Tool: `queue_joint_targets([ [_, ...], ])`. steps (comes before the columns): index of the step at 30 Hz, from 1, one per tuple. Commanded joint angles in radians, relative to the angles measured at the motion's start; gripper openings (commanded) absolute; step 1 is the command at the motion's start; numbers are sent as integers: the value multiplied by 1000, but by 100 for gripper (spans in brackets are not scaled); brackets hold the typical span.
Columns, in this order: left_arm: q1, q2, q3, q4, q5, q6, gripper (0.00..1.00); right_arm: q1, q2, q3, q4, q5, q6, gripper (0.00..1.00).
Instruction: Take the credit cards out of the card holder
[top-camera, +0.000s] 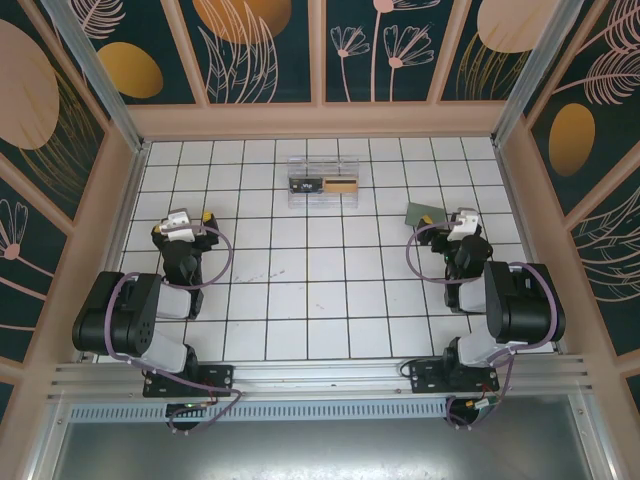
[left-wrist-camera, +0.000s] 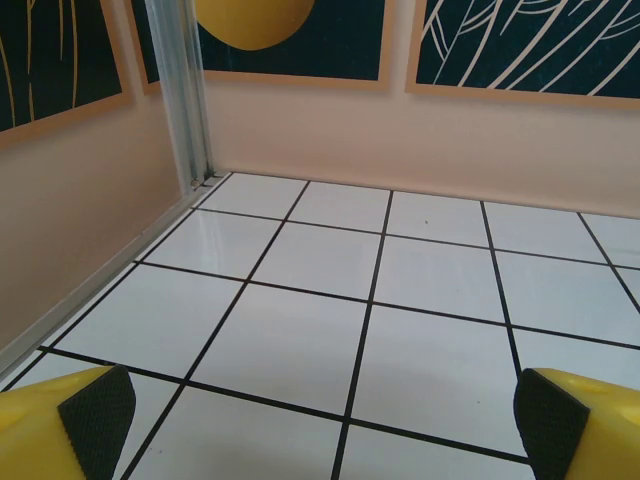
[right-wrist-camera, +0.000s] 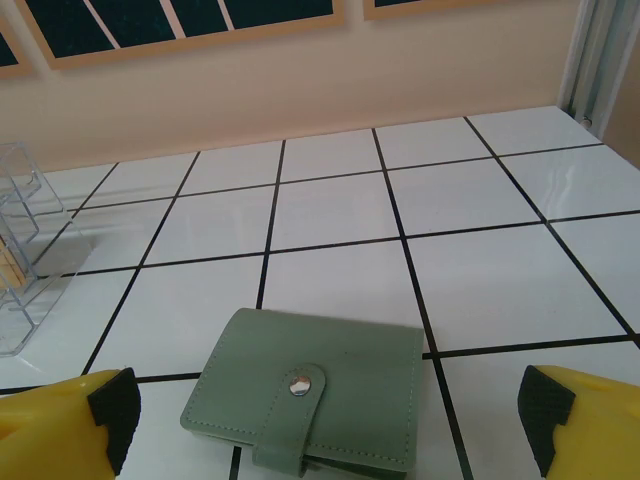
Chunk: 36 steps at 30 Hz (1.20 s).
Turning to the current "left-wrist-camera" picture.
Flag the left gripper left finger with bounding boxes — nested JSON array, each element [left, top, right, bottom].
[[0, 364, 138, 480]]

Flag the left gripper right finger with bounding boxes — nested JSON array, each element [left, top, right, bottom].
[[513, 367, 640, 480]]

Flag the aluminium side rail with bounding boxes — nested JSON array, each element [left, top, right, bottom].
[[0, 169, 232, 391]]

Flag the aluminium frame post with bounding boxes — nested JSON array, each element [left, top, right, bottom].
[[147, 0, 217, 190]]

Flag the wall panel gold circle leaves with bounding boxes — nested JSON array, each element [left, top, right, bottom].
[[404, 0, 640, 110]]

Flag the wall panel gold oval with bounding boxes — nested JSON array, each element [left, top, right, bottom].
[[124, 0, 391, 96]]

